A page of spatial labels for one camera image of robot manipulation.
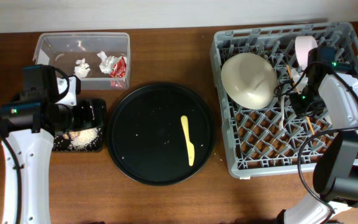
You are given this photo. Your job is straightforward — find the rice and food scraps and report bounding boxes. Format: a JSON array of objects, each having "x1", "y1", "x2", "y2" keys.
[{"x1": 52, "y1": 128, "x2": 103, "y2": 152}]

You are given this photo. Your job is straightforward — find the pink small bowl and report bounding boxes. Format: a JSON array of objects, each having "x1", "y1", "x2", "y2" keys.
[{"x1": 295, "y1": 36, "x2": 318, "y2": 70}]

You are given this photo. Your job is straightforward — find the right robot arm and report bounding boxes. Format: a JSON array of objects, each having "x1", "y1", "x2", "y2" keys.
[{"x1": 275, "y1": 46, "x2": 358, "y2": 223}]

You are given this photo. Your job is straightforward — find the beige large bowl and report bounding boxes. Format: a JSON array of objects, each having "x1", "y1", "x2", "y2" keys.
[{"x1": 221, "y1": 53, "x2": 278, "y2": 110}]

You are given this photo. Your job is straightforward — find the white plastic fork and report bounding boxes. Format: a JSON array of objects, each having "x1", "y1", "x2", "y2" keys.
[{"x1": 279, "y1": 95, "x2": 285, "y2": 130}]

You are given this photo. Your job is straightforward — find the grey dishwasher rack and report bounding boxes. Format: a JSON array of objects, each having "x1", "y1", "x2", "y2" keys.
[{"x1": 210, "y1": 22, "x2": 358, "y2": 179}]

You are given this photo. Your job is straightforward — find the round black serving tray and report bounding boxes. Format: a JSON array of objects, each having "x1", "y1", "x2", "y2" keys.
[{"x1": 106, "y1": 83, "x2": 215, "y2": 186}]

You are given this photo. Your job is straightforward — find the yellow plastic knife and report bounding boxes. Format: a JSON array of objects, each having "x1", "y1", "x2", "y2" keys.
[{"x1": 180, "y1": 115, "x2": 195, "y2": 166}]

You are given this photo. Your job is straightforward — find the red snack wrapper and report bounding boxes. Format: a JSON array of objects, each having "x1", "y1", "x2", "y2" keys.
[{"x1": 109, "y1": 56, "x2": 127, "y2": 88}]

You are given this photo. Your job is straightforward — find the clear plastic waste bin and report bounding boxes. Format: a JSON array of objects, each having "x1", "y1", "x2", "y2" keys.
[{"x1": 33, "y1": 32, "x2": 131, "y2": 90}]

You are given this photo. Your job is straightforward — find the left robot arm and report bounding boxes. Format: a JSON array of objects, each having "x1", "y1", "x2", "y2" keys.
[{"x1": 0, "y1": 65, "x2": 103, "y2": 223}]

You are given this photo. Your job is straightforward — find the wooden chopstick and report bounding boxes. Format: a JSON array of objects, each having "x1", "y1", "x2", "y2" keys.
[{"x1": 286, "y1": 64, "x2": 315, "y2": 135}]

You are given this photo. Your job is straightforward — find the black rectangular tray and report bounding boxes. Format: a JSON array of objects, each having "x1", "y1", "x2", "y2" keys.
[{"x1": 52, "y1": 98, "x2": 107, "y2": 152}]

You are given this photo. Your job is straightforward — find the white tissue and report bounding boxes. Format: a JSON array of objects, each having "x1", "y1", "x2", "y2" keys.
[
  {"x1": 74, "y1": 58, "x2": 91, "y2": 78},
  {"x1": 97, "y1": 51, "x2": 122, "y2": 74}
]

